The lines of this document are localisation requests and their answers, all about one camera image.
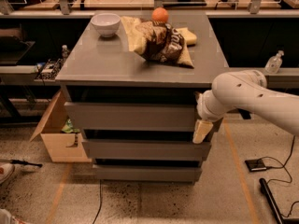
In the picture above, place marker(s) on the white sneaker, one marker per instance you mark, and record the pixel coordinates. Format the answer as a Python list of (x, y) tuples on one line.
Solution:
[(6, 170)]

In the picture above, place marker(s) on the clear sanitizer bottle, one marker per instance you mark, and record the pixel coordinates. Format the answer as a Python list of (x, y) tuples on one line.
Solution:
[(274, 63)]

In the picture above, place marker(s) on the yellow sponge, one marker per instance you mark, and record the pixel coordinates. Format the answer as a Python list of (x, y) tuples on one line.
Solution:
[(189, 37)]

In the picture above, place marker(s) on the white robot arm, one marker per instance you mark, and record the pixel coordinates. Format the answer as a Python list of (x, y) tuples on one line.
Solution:
[(246, 90)]

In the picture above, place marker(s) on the white ceramic bowl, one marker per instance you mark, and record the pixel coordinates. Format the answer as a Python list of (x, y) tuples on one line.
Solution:
[(106, 24)]

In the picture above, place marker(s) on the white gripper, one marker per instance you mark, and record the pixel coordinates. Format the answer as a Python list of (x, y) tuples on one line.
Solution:
[(204, 108)]

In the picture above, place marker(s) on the cardboard box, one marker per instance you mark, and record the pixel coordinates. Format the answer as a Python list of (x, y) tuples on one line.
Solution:
[(61, 146)]

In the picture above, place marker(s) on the tray of small parts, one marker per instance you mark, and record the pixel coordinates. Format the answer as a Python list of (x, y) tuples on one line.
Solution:
[(49, 70)]

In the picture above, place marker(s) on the grey middle drawer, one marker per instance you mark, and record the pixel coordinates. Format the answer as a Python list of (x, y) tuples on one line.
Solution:
[(151, 151)]

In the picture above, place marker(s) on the grey drawer cabinet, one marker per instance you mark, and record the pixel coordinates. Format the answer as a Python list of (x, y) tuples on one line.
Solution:
[(104, 70)]

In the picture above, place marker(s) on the black metal floor bar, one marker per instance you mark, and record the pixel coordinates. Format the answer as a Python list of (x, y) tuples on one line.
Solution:
[(280, 219)]

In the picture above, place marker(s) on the grey drawer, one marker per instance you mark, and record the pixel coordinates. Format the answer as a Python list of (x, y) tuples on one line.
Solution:
[(132, 117), (150, 174), (151, 151)]

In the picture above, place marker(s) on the black floor device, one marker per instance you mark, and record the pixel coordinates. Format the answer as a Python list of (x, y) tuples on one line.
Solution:
[(256, 165)]

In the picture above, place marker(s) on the grey top drawer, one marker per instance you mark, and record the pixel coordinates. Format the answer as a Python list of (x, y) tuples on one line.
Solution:
[(132, 117)]

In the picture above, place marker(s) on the orange fruit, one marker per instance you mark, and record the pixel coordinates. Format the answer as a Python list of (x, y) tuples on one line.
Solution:
[(160, 14)]

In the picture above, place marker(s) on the green packet in box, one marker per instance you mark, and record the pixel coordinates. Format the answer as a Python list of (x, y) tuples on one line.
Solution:
[(69, 128)]

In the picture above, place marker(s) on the small plastic bottle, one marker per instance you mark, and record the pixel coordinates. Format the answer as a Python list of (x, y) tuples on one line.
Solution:
[(65, 52)]

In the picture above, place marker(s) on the grey long shelf bench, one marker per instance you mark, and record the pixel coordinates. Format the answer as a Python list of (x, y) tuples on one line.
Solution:
[(25, 75)]

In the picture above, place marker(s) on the brown chip bag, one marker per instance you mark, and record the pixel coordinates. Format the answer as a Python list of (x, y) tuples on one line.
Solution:
[(156, 41)]

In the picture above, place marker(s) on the grey bottom drawer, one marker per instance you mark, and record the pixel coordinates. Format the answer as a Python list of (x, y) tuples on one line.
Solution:
[(150, 174)]

